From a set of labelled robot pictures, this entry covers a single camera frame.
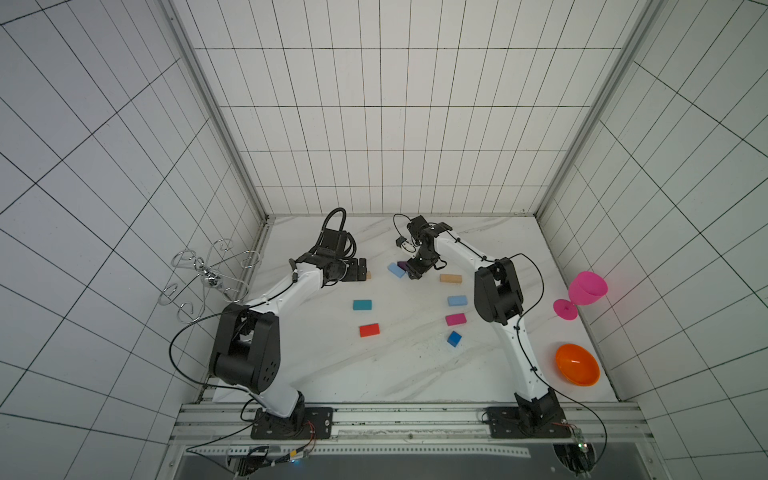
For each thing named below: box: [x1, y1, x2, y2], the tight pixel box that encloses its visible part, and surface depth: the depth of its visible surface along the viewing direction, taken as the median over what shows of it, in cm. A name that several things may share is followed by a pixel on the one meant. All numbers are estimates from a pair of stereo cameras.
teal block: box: [353, 300, 372, 310], surface depth 97 cm
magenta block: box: [445, 313, 467, 326], surface depth 92 cm
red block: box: [359, 323, 381, 338], surface depth 91 cm
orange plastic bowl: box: [555, 344, 601, 387], surface depth 81 cm
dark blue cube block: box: [447, 330, 462, 348], surface depth 87 cm
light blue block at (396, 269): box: [387, 262, 406, 278], surface depth 105 cm
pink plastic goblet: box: [553, 271, 608, 321], surface depth 85 cm
